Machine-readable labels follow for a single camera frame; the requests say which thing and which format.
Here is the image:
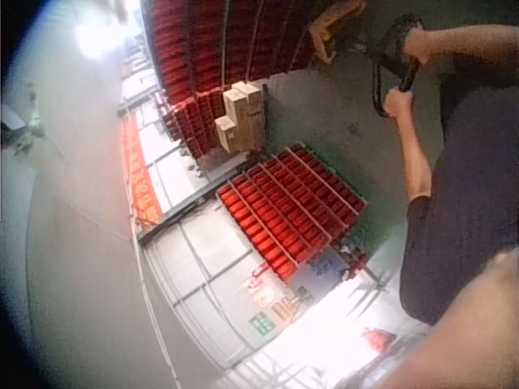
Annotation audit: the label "person's left hand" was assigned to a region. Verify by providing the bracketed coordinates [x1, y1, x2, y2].
[382, 87, 414, 121]

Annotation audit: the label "person's right hand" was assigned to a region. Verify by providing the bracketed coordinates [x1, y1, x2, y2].
[403, 28, 434, 66]

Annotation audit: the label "black pallet jack handle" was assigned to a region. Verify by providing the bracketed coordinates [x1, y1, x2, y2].
[369, 12, 425, 119]

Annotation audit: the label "yellow pallet jack body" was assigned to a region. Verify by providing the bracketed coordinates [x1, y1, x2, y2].
[309, 0, 368, 65]

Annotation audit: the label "brown cardboard carton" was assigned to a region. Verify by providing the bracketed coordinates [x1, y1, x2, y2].
[214, 115, 241, 154]
[222, 86, 257, 152]
[232, 80, 268, 150]

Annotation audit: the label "low pallet of red boxes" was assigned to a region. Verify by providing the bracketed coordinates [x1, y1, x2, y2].
[216, 143, 367, 281]

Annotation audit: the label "blue pallet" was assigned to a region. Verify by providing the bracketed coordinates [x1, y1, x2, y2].
[306, 247, 368, 283]

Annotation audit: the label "tall stack of red boxes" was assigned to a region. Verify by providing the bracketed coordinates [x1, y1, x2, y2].
[141, 0, 325, 107]

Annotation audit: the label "small stack of red boxes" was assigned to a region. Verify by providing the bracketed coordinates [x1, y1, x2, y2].
[156, 89, 228, 160]

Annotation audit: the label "red fire extinguishers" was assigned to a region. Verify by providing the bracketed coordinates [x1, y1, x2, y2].
[268, 296, 303, 326]

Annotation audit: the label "red object by window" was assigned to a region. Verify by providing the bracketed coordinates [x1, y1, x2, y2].
[362, 327, 397, 350]

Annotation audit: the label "red banner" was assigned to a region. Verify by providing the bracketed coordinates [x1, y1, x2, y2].
[120, 113, 164, 224]

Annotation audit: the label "green wall sign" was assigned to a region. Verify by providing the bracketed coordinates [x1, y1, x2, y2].
[248, 314, 276, 336]

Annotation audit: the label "wall mounted camera fixture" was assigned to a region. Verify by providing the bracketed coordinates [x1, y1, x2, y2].
[0, 83, 52, 157]

